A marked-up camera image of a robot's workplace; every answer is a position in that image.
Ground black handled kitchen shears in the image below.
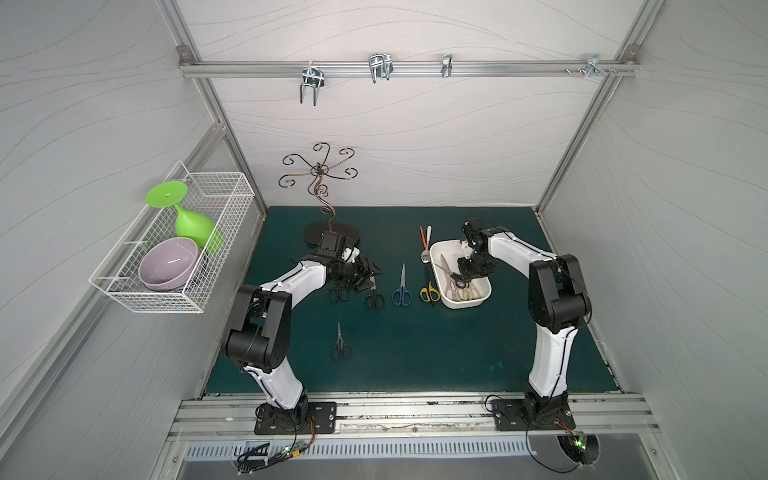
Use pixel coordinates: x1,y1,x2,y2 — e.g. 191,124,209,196
435,264,469,290

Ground black handled steel scissors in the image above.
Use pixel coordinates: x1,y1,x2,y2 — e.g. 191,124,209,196
365,277,385,310

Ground small all-black scissors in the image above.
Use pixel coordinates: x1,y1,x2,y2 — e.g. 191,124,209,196
328,287,350,303

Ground cream handled scissors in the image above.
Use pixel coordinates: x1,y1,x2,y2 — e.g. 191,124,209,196
456,282,482,301

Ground pink kitchen scissors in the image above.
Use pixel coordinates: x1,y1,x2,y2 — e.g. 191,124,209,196
440,254,466,302

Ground blue handled scissors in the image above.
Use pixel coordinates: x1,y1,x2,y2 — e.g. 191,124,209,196
391,263,412,307

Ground yellow black handled scissors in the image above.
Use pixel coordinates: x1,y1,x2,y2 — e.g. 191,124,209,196
419,264,441,304

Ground dark grey handled scissors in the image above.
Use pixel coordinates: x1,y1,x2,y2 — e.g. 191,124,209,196
331,323,351,361

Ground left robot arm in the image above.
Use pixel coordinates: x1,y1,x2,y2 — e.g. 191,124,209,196
224,256,382,418

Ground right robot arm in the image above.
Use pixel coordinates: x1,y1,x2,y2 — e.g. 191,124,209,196
452,219,592,416

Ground white storage box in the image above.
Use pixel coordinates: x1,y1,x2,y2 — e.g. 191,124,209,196
429,240,492,310

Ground purple bowl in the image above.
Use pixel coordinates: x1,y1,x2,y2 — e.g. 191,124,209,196
138,237,201,292

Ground double prong metal hook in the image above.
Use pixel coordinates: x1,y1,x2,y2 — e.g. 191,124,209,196
299,66,325,106

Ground small flat metal hook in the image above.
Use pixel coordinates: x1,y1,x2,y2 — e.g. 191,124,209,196
441,54,453,79

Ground green plastic goblet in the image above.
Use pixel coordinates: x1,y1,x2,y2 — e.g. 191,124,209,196
145,180,225,254

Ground looped metal hook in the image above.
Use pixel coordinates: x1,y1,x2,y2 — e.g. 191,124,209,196
368,54,394,84

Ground right end metal hook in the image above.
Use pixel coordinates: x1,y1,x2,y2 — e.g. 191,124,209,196
564,54,618,78

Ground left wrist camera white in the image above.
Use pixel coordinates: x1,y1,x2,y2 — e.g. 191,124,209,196
342,247,360,263

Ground metal spoon white handle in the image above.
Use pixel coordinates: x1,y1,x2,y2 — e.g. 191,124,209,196
420,225,432,264

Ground brown wire jewelry stand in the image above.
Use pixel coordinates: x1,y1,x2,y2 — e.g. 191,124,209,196
278,142,360,246

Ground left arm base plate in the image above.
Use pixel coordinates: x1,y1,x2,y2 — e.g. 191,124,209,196
253,401,338,436

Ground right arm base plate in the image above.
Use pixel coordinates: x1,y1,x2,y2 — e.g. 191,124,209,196
486,397,576,432

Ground white slotted cable duct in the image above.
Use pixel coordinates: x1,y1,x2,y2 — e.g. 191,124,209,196
184,435,536,463

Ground white wire basket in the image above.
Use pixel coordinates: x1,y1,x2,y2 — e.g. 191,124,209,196
89,162,254,314

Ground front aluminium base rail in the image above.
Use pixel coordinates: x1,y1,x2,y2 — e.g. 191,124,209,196
167,392,661,441

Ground horizontal aluminium rail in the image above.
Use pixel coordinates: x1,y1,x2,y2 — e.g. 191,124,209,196
180,58,641,80

